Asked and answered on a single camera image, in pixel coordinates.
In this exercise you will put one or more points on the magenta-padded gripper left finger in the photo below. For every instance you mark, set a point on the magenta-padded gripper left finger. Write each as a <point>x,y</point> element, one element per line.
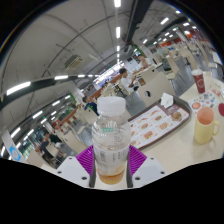
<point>85,160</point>

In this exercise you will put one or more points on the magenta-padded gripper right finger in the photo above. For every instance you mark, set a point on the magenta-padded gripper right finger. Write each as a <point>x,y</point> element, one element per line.
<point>137,160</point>

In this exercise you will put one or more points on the clear plastic drink bottle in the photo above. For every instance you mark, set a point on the clear plastic drink bottle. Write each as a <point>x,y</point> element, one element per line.
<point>111,140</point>

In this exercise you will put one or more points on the person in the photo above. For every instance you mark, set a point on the person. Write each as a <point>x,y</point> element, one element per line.
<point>45,148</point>
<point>90,106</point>
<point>144,62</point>
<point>126,81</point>
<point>55,139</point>

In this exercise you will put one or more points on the dark tray with menu liner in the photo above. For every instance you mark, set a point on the dark tray with menu liner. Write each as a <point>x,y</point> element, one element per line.
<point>156,128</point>

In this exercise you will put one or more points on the crumpled white napkin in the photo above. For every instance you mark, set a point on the crumpled white napkin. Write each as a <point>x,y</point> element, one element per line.
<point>166,100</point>

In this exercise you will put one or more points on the pale yellow mug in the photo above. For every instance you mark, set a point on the pale yellow mug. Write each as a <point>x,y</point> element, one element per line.
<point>203,131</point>

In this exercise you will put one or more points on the beige chair with round hole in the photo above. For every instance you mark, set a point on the beige chair with round hole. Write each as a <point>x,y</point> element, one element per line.
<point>156,88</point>

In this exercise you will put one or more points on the colourful sticker leaflet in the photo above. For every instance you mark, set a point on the colourful sticker leaflet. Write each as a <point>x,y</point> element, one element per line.
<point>208,99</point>

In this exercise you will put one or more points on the ceiling air conditioner unit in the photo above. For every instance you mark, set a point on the ceiling air conditioner unit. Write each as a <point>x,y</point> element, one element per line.
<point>74,62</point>

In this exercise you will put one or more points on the flat round red coaster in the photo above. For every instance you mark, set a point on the flat round red coaster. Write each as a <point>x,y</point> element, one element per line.
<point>221,109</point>

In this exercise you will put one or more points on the red paper cup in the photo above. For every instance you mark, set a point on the red paper cup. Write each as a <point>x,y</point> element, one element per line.
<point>199,83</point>

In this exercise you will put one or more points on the group of beige chairs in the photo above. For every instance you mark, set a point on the group of beige chairs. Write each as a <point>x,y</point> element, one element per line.
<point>173,66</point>

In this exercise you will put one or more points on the group of ceiling lights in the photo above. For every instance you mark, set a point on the group of ceiling lights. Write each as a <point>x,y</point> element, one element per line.
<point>117,32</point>

